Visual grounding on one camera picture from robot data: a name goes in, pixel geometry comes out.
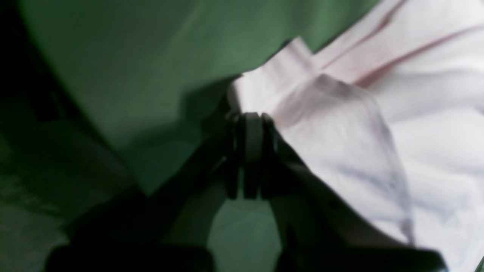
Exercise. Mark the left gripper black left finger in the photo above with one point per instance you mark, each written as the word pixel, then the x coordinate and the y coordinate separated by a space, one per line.
pixel 166 231

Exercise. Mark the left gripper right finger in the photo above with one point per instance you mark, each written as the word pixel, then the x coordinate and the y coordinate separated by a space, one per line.
pixel 318 230

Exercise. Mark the pink printed t-shirt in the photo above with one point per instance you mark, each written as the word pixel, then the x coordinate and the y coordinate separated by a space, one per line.
pixel 390 116

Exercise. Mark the green table cloth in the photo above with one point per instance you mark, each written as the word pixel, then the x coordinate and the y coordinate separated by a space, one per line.
pixel 101 95

